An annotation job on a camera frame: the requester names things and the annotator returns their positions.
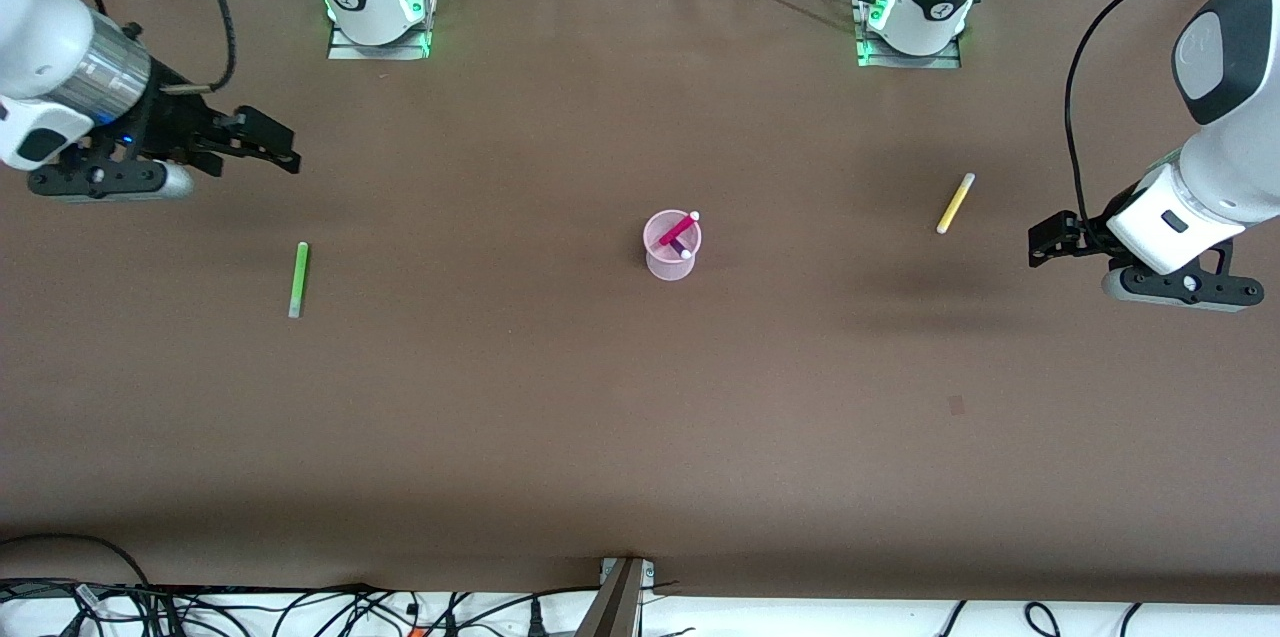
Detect black looped floor cable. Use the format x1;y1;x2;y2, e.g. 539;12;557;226
0;534;151;590

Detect yellow highlighter pen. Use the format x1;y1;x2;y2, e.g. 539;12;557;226
936;173;976;236

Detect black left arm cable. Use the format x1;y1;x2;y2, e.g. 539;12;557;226
1064;0;1280;223

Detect thick black floor cable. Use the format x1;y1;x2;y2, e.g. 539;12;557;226
0;577;371;604

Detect green highlighter pen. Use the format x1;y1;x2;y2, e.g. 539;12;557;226
288;242;310;320

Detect pink pen holder cup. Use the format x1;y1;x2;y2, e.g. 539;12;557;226
643;209;703;282

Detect brown table cover sheet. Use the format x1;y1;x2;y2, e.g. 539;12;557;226
0;0;1280;608

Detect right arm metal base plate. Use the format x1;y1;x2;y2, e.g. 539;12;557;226
328;12;434;61

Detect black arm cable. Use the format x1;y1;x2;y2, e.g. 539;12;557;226
1064;0;1280;223
75;0;238;95

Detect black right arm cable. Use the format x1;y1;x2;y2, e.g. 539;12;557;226
75;0;238;95

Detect pink highlighter pen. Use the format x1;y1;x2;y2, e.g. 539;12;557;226
657;210;701;248

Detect metal table edge bracket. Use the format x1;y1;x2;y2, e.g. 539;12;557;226
575;555;658;637

